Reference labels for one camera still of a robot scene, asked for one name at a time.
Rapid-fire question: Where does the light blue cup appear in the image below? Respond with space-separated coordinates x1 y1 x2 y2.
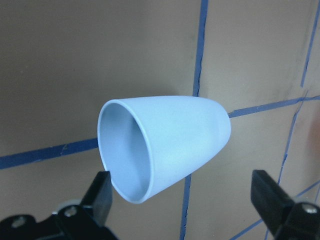
97 95 231 204

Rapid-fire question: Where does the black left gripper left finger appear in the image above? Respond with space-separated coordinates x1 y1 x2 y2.
80 171 113 227

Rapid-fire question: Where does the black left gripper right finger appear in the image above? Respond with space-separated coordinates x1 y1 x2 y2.
251 169 294 229

